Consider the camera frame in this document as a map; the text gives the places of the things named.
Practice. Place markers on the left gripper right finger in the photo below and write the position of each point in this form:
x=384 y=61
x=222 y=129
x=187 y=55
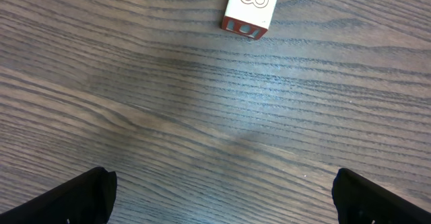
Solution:
x=360 y=201

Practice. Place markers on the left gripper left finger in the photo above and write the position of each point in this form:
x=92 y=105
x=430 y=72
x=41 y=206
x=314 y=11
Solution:
x=88 y=198

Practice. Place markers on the wooden block red side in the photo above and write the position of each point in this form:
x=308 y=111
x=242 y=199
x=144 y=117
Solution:
x=249 y=18

